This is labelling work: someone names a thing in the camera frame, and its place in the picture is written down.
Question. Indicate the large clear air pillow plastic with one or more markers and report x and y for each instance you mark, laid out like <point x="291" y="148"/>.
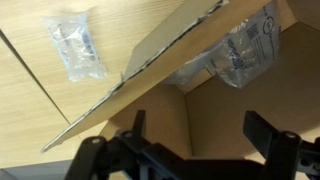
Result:
<point x="241" y="55"/>

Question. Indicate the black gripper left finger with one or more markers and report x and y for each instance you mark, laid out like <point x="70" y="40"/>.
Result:
<point x="127" y="152"/>

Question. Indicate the small clear plastic bag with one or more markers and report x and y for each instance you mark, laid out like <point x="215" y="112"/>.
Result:
<point x="72" y="38"/>

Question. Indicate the brown cardboard box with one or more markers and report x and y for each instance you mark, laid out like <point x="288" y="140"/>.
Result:
<point x="206" y="120"/>

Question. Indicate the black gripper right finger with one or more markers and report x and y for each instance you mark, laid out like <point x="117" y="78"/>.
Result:
<point x="285" y="152"/>

